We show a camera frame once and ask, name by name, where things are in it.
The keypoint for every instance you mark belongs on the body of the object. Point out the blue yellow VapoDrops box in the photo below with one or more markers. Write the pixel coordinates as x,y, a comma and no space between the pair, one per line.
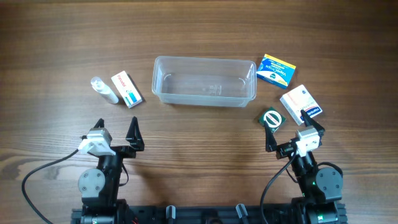
275,71

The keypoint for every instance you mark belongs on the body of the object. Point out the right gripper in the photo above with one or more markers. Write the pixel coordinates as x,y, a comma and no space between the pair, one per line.
283,149

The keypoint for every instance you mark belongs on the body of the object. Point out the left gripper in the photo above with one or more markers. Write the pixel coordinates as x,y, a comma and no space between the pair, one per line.
135,140

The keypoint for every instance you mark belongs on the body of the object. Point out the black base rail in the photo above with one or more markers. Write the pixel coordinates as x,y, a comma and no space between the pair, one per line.
275,213

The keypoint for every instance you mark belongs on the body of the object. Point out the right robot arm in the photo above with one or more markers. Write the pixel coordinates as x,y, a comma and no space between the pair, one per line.
321,184

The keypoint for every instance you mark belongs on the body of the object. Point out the clear plastic container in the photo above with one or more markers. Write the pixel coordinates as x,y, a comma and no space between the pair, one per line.
204,81

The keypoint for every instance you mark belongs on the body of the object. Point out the white orange medicine box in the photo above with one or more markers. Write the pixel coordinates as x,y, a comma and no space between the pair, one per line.
300,99

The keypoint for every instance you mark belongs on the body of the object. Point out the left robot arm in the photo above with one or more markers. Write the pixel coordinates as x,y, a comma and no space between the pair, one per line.
99,186

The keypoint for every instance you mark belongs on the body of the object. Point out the green round-label small box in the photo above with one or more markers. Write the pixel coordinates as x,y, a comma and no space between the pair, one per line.
273,118

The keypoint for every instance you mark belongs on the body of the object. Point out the white Panadol box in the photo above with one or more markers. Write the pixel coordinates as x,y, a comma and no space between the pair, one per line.
127,89

